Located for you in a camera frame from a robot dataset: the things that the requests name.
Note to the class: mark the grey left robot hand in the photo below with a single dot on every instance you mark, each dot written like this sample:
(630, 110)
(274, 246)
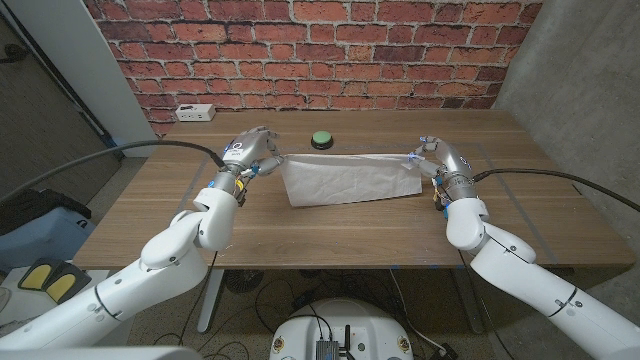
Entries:
(245, 147)

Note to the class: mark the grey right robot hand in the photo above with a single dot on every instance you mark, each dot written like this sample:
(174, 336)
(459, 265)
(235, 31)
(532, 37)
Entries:
(452, 157)

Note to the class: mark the white handkerchief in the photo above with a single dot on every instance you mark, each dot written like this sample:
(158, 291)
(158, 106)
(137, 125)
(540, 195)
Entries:
(350, 180)

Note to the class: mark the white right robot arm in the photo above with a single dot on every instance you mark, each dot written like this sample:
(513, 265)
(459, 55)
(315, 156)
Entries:
(520, 275)

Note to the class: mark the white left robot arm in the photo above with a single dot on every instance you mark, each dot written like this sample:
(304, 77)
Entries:
(165, 260)

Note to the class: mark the green push button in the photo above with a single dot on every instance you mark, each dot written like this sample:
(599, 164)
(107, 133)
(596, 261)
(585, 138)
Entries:
(322, 137)

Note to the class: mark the white power strip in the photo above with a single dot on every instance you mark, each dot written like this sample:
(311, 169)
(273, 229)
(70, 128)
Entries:
(195, 112)

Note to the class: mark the red brick printed backdrop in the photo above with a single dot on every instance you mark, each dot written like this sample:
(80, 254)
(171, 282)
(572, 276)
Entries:
(320, 60)

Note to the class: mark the black round fan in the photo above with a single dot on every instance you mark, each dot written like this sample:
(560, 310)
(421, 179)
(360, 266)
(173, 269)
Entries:
(242, 281)

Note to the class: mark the metal table leg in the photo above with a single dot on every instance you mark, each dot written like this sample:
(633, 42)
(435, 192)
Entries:
(210, 300)
(472, 315)

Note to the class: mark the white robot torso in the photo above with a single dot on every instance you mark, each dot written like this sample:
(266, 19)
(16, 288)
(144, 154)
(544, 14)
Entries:
(360, 325)

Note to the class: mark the black antenna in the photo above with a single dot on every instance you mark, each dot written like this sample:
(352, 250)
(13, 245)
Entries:
(347, 340)

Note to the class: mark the grey electronics box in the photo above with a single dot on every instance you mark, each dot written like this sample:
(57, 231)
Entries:
(326, 351)

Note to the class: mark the black cloth bag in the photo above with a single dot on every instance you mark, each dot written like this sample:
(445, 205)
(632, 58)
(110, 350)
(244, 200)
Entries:
(30, 205)

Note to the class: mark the blue bin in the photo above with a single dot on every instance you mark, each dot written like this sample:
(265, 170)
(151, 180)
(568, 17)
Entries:
(40, 240)

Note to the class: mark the yellow foot pedal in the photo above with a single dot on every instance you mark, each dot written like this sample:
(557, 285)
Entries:
(62, 285)
(35, 275)

